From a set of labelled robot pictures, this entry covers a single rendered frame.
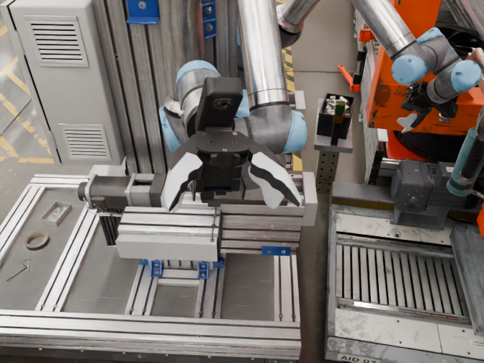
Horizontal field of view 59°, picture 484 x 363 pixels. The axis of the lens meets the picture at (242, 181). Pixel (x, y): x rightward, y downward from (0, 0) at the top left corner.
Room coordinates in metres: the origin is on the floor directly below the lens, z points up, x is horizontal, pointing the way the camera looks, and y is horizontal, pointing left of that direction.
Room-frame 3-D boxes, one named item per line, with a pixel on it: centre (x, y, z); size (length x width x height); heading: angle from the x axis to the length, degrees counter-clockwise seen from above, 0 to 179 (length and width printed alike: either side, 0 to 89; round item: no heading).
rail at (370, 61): (2.90, -0.90, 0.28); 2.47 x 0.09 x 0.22; 170
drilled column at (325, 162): (1.80, -0.45, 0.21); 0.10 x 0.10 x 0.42; 80
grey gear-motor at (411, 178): (1.42, -0.89, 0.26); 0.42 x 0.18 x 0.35; 80
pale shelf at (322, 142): (1.77, -0.45, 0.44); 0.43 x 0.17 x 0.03; 170
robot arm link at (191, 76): (0.64, 0.07, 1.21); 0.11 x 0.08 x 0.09; 12
